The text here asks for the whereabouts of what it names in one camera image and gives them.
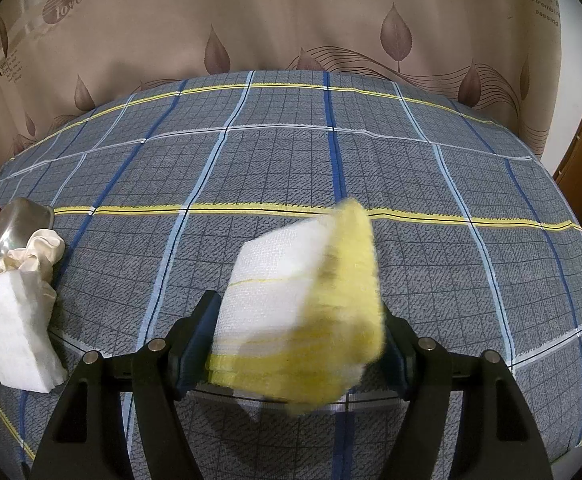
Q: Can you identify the white towel with yellow stripes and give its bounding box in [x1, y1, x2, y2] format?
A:
[206, 198, 384, 414]

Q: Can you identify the white foam sponge block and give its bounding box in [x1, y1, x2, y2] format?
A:
[0, 270, 67, 393]

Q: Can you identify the grey plaid bed sheet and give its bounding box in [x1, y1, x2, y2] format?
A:
[0, 72, 582, 479]

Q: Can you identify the cream crumpled cloth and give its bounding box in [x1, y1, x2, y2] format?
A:
[0, 229, 66, 283]

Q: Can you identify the steel bowl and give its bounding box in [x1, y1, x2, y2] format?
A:
[0, 197, 55, 256]

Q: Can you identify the beige leaf print curtain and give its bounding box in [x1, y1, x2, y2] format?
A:
[0, 0, 561, 166]

